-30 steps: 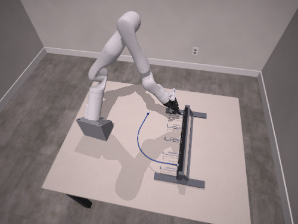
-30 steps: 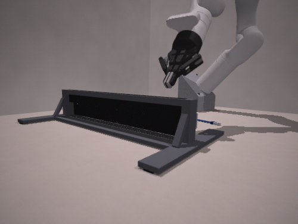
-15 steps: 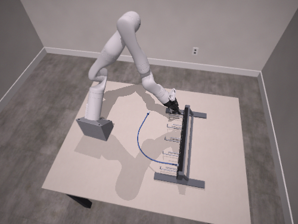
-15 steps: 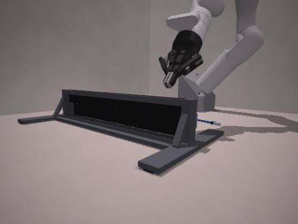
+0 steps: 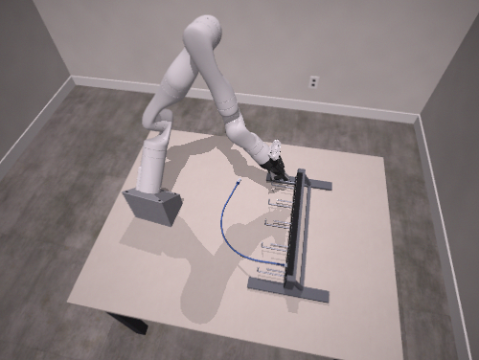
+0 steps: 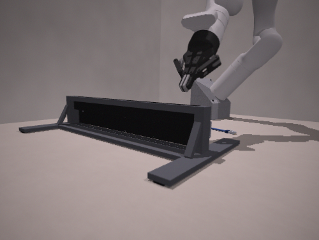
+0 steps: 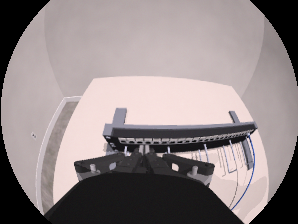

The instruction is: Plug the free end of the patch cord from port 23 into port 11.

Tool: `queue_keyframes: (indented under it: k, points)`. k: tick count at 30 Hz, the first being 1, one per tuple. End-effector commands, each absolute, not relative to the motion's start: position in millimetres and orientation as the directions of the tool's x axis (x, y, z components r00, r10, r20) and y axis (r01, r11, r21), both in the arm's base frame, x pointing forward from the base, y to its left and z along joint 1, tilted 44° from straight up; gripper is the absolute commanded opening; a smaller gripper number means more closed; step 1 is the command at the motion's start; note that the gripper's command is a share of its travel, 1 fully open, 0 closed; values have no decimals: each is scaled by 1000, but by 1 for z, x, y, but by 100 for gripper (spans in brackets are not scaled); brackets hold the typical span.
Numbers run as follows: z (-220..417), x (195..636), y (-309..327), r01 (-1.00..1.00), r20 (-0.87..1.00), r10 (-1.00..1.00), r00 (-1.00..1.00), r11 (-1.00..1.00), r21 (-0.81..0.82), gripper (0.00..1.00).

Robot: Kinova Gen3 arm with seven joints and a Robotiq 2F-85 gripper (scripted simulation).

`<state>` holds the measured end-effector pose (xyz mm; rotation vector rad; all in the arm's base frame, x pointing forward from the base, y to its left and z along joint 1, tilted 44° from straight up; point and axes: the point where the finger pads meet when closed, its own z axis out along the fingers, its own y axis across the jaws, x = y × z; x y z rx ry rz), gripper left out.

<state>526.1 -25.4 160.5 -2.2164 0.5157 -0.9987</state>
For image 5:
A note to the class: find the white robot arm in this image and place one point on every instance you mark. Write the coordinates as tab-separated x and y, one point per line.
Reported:
200	38

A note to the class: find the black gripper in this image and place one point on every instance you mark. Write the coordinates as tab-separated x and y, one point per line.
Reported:
276	169

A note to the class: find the dark grey rack frame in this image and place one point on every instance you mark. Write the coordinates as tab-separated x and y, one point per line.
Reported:
286	288

